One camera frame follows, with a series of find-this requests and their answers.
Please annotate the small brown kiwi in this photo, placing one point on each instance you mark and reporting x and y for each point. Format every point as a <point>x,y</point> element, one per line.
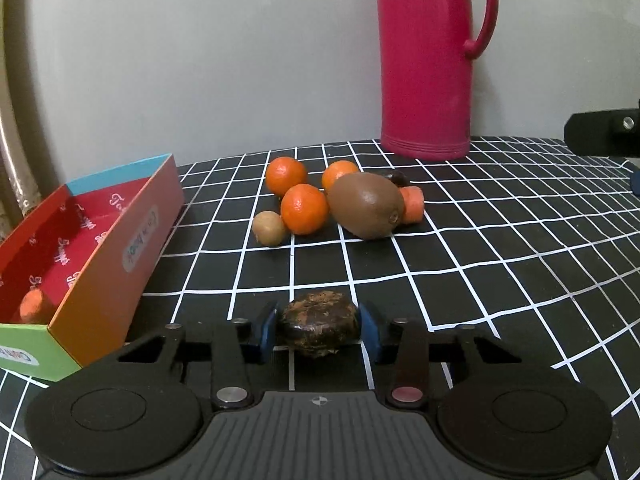
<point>269,229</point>

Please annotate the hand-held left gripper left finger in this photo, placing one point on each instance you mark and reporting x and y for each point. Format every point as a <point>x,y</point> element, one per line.
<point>265,331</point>

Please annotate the golden ribbed pipe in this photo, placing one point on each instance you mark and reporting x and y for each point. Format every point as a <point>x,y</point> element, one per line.
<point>20,180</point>

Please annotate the orange tangerine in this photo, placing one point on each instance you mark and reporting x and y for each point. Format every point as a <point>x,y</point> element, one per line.
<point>286,175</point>
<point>304,210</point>
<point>337,172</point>

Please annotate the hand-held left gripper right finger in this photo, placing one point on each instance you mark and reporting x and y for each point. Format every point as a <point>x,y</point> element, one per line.
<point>370,329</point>

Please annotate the colourful cardboard box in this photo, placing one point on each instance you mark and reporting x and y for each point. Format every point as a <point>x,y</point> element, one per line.
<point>115,270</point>

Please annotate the red thermos jug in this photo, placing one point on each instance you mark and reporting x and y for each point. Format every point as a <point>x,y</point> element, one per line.
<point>425,60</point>

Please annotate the black white checked tablecloth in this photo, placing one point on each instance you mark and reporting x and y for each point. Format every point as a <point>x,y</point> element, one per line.
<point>500,260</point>

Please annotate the large brown kiwi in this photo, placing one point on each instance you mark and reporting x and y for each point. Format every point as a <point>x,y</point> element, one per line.
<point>365,205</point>

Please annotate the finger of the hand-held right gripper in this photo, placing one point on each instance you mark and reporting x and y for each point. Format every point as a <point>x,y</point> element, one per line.
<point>600,132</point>
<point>635,178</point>

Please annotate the dark brown wrinkled fruit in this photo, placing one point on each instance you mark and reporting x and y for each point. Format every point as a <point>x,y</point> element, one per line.
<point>317,325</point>
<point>398,178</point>

